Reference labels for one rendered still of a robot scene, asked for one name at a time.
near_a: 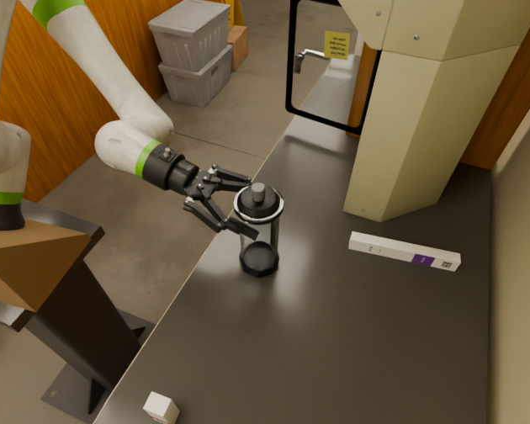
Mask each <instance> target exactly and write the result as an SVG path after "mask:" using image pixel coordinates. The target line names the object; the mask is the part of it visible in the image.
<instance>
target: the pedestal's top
mask: <svg viewBox="0 0 530 424"><path fill-rule="evenodd" d="M21 213H22V216H23V217H24V218H25V219H29V220H35V221H39V222H42V223H46V224H49V225H56V226H60V227H63V228H67V229H70V230H74V231H80V232H83V233H88V234H89V236H90V237H91V239H92V240H91V241H90V242H89V243H88V244H87V246H86V247H85V248H84V250H83V251H82V253H81V254H80V255H79V257H78V258H77V260H76V261H75V262H74V263H73V264H72V266H71V267H70V268H69V270H68V271H67V272H66V274H65V275H64V276H63V278H62V279H61V281H60V282H59V283H58V284H57V285H56V287H55V288H54V289H53V291H52V292H51V293H50V295H49V296H48V298H47V299H46V300H45V302H46V301H47V300H48V299H49V298H50V297H51V296H52V295H53V293H54V292H55V291H56V290H57V289H58V288H59V286H60V285H61V284H62V283H63V282H64V281H65V279H66V278H67V277H68V276H69V275H70V274H71V272H72V271H73V270H74V269H75V268H76V267H77V265H78V264H79V263H80V262H81V261H82V260H83V258H84V257H85V256H86V255H87V254H88V253H89V252H90V251H91V250H92V249H93V248H94V247H95V245H96V244H97V243H98V242H99V241H100V240H101V238H102V237H103V236H104V235H105V233H104V231H103V228H102V226H101V225H98V224H95V223H93V222H90V221H87V220H83V219H81V218H78V217H76V216H73V215H69V214H66V213H63V212H61V211H59V210H56V209H52V208H49V207H46V206H44V205H42V204H37V203H35V202H32V201H29V200H27V199H23V198H22V199H21ZM45 302H44V303H45ZM44 303H43V304H44ZM40 308H41V307H40ZM35 313H36V312H33V311H31V310H26V309H23V308H19V307H17V306H14V305H9V304H6V303H3V302H0V324H1V325H3V326H6V327H7V328H9V329H11V330H14V331H16V332H20V331H21V330H22V329H23V328H24V326H25V325H26V324H27V323H28V322H29V320H30V319H31V318H32V317H33V316H34V315H35Z"/></svg>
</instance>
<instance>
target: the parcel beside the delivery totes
mask: <svg viewBox="0 0 530 424"><path fill-rule="evenodd" d="M228 45H233V46H232V50H233V51H232V52H231V72H235V71H236V70H237V68H238V67H239V66H240V64H241V63H242V62H243V61H244V60H245V58H246V57H247V55H248V39H247V27H246V26H238V25H230V24H229V27H228Z"/></svg>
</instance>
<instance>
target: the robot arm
mask: <svg viewBox="0 0 530 424"><path fill-rule="evenodd" d="M17 1H18V0H0V80H1V74H2V68H3V58H4V54H5V49H6V44H7V41H8V33H9V30H10V26H11V23H12V19H13V13H14V9H15V7H16V3H17ZM19 1H20V2H21V3H22V4H23V5H24V6H25V7H26V8H27V9H28V11H29V12H30V13H31V14H32V15H33V17H34V18H35V19H36V20H37V21H38V23H39V24H40V25H41V26H42V27H43V28H44V29H45V31H46V32H47V33H48V34H49V35H50V36H51V37H52V38H53V40H54V41H55V42H56V43H57V44H58V45H59V46H60V47H61V48H62V49H63V50H64V51H65V52H66V53H67V54H68V55H69V56H70V57H71V58H72V59H73V60H74V61H75V62H76V63H77V64H78V66H79V67H80V68H81V69H82V70H83V71H84V73H85V74H86V75H87V76H88V77H89V79H90V80H91V81H92V82H93V84H94V85H95V86H96V87H97V88H98V90H99V91H100V92H101V94H102V95H103V96H104V97H105V98H106V100H107V101H108V102H109V104H110V105H111V107H112V108H113V110H114V111H115V113H116V114H117V115H118V116H119V118H120V120H115V121H112V122H109V123H107V124H106V125H104V126H103V127H101V128H100V130H99V131H98V133H97V134H96V137H95V143H94V144H95V150H96V152H97V154H98V157H99V158H100V159H101V161H102V162H103V163H105V164H106V165H107V166H109V167H112V168H114V169H118V170H121V171H125V172H128V173H131V174H133V175H135V176H137V177H138V178H141V179H143V180H145V181H147V182H148V183H151V184H153V185H155V186H157V187H158V188H160V189H162V190H164V191H167V190H169V189H171V190H172V191H174V192H176V193H179V194H181V195H185V196H186V197H187V199H185V200H184V201H183V209H184V210H186V211H188V212H190V213H192V214H194V215H195V216H196V217H198V218H199V219H200V220H202V221H203V222H204V223H205V224H206V225H207V226H208V227H209V228H211V229H212V230H213V231H215V232H216V233H220V231H222V230H223V231H225V230H226V229H228V230H230V231H232V232H234V233H236V234H238V235H240V233H241V234H242V235H244V236H247V237H249V238H251V239H253V240H254V241H255V240H256V239H257V237H258V234H259V232H260V231H257V230H255V229H254V228H251V227H250V226H248V225H246V224H244V223H242V222H241V221H239V220H237V219H235V218H233V217H230V218H229V219H228V218H227V217H226V216H225V215H224V213H223V212H222V211H221V210H220V208H219V207H218V206H217V204H216V203H215V202H214V201H213V199H212V198H211V194H213V193H214V192H215V191H220V190H223V191H231V192H239V191H240V190H241V189H242V188H244V187H246V186H249V185H252V178H250V177H248V176H245V175H242V174H240V173H236V172H232V171H229V170H226V169H223V168H221V167H219V166H217V165H216V164H212V167H211V168H210V169H209V170H208V171H203V170H201V169H200V168H199V167H198V166H196V165H194V164H193V163H192V162H189V161H187V160H185V156H184V154H182V153H180V152H178V151H175V150H173V149H172V148H170V147H169V146H170V144H171V143H172V140H173V138H174V126H173V123H172V121H171V120H170V118H169V117H168V116H167V115H166V114H165V113H164V112H163V111H162V109H161V108H160V107H159V106H158V105H157V104H156V103H155V102H154V101H153V100H152V98H151V97H150V96H149V95H148V94H147V92H146V91H145V90H144V89H143V87H142V86H141V85H140V84H139V83H138V82H137V81H136V79H135V78H134V76H133V75H132V74H131V73H130V71H129V69H128V68H127V67H126V65H125V64H124V63H123V62H122V60H121V59H120V57H119V56H118V54H117V53H116V51H115V50H114V48H113V46H112V45H111V44H110V42H109V40H108V39H107V37H106V35H105V34H104V32H103V31H102V29H101V28H100V26H99V24H98V22H97V20H96V19H95V18H94V17H93V14H92V13H91V11H90V10H89V8H88V7H87V5H86V3H85V2H84V1H83V0H19ZM30 146H31V135H30V133H29V132H28V131H27V130H25V129H23V128H21V127H19V126H17V125H14V124H11V123H9V122H5V121H1V120H0V231H13V230H19V229H22V228H24V224H25V220H24V217H23V216H22V213H21V199H22V197H23V195H24V190H25V184H26V178H27V171H28V165H29V154H30ZM212 176H214V177H212ZM216 177H217V178H216ZM222 179H223V180H222ZM216 184H217V186H216ZM195 200H199V201H200V202H201V203H202V205H203V206H204V207H206V208H207V209H208V211H209V212H210V213H211V215H210V214H209V213H208V212H207V211H205V210H204V209H203V208H201V207H200V206H199V205H197V204H196V203H195V202H194V201H195ZM212 215H213V216H214V217H213V216H212Z"/></svg>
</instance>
